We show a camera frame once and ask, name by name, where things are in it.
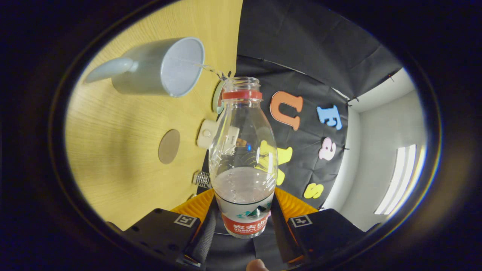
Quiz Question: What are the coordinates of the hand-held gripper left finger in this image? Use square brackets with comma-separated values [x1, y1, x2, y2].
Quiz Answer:
[121, 188, 219, 268]

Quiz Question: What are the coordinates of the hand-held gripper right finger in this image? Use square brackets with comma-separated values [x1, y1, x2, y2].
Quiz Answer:
[272, 187, 381, 266]

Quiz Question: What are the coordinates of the clear plastic bottle red label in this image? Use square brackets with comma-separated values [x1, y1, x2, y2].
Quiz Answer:
[209, 77, 279, 239]

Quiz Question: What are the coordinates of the round brown coaster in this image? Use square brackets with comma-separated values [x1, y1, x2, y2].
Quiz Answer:
[158, 129, 181, 164]

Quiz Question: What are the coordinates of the white cup with handle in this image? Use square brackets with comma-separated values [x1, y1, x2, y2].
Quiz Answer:
[84, 37, 205, 98]

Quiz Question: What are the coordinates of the large ceiling light panel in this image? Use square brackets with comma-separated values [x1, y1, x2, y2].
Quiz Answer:
[375, 144, 426, 216]

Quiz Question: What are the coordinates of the white toaster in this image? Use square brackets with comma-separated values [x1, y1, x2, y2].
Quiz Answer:
[197, 119, 240, 150]

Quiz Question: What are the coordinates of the wooden table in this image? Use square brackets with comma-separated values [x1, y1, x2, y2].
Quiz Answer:
[65, 0, 243, 231]

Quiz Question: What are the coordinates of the green plate with brown food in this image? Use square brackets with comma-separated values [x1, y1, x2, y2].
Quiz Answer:
[212, 79, 226, 114]

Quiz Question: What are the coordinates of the black backdrop cloth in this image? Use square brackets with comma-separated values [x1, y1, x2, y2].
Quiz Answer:
[188, 0, 403, 269]

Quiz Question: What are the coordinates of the small metal wire rack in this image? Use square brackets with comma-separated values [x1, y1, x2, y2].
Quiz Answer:
[193, 171, 211, 189]

